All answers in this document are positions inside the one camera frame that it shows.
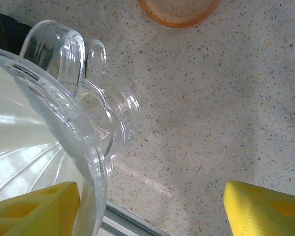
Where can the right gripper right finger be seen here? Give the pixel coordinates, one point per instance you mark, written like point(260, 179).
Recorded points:
point(260, 214)

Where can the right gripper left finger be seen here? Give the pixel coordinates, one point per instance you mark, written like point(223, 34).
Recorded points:
point(27, 214)

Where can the white paper coffee filter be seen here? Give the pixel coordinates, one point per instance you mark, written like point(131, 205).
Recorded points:
point(14, 110)

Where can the clear coffee dripper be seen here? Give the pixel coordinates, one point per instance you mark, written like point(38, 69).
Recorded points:
point(64, 115)

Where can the clear coffee server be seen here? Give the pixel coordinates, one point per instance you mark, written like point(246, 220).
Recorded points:
point(118, 110)

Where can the orange coffee server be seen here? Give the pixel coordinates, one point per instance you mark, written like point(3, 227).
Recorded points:
point(177, 23)

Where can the aluminium mounting rail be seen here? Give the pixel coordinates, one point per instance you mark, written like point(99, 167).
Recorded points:
point(123, 221)

